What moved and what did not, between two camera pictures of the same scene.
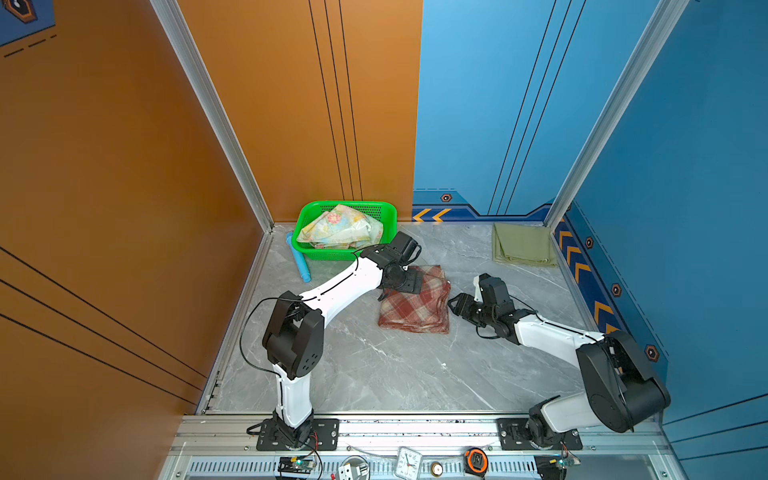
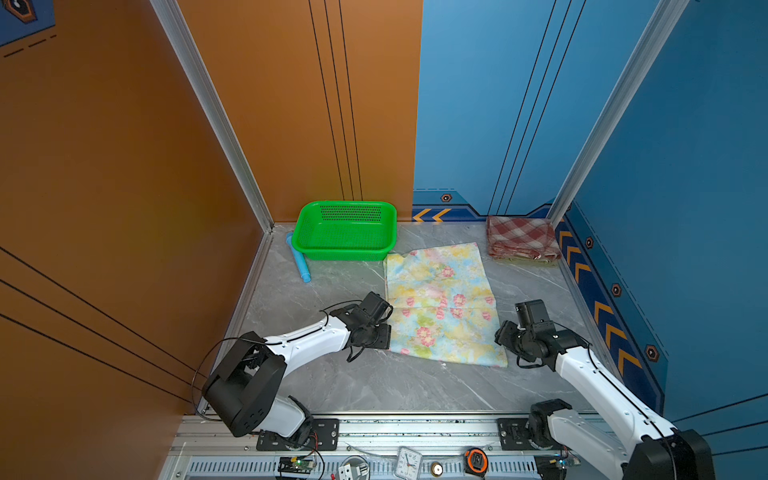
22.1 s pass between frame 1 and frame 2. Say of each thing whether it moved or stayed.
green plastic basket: stayed
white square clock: stayed
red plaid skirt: moved
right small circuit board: stayed
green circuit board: stayed
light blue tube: stayed
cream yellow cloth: moved
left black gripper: moved
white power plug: stayed
